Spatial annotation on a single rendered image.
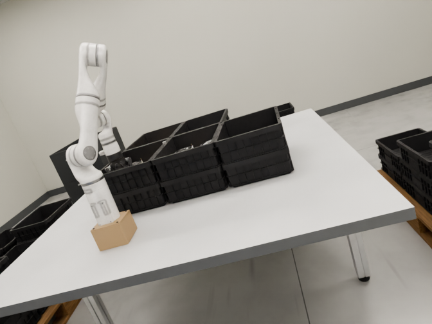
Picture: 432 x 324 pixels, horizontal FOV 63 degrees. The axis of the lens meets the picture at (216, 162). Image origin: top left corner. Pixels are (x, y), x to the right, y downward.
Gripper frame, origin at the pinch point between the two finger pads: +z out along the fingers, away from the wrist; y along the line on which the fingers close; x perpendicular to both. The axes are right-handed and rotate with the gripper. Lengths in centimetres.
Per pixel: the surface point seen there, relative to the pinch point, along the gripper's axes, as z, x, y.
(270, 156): 5, -60, 42
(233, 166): 5, -48, 30
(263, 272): 85, -18, 49
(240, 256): 18, -83, -4
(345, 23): -24, 102, 382
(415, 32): 14, 47, 441
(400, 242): 85, -73, 105
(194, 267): 18, -72, -15
